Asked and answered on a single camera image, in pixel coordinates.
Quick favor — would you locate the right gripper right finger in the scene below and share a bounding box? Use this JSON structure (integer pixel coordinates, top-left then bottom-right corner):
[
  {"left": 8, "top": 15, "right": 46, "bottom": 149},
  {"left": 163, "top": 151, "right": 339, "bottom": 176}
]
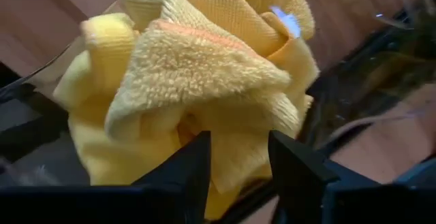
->
[{"left": 268, "top": 130, "right": 436, "bottom": 224}]

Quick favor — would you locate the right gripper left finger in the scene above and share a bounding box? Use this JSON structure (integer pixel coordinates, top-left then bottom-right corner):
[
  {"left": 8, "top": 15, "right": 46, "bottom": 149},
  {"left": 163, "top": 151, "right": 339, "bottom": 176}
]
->
[{"left": 0, "top": 130, "right": 211, "bottom": 224}]

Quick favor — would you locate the yellow microfiber towel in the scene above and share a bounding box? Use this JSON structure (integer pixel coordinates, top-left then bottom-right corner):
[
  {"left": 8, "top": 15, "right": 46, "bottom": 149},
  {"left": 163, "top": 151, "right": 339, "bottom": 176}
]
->
[{"left": 52, "top": 0, "right": 321, "bottom": 221}]

